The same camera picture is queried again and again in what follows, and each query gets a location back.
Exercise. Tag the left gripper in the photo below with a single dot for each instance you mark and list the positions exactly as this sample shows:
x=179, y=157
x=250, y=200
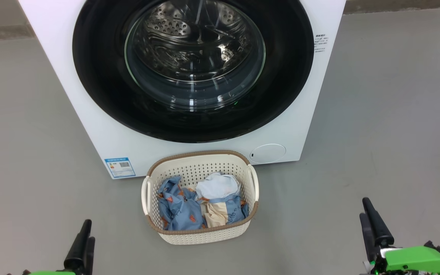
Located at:
x=52, y=273

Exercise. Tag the round white filter cover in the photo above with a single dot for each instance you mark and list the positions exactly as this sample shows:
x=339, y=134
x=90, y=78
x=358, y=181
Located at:
x=267, y=154

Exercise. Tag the white and blue cartoon garment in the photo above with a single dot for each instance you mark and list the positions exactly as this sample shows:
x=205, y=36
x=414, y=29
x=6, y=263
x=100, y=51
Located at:
x=218, y=187

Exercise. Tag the cream perforated laundry basket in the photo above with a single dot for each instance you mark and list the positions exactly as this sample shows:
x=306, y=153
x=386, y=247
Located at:
x=201, y=235

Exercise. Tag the black washing machine door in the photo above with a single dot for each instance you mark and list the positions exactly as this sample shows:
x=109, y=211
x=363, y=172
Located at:
x=97, y=88

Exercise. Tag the blue orange-print garment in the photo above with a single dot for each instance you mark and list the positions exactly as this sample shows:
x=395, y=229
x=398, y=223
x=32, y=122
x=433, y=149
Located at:
x=178, y=208

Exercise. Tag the white front-load washing machine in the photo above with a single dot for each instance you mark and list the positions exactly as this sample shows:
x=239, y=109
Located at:
x=71, y=114

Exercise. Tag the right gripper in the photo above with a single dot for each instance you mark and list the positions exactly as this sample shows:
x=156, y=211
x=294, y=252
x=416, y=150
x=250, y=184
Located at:
x=414, y=261

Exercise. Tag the blue energy label sticker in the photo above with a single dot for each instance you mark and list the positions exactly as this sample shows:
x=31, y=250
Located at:
x=120, y=167

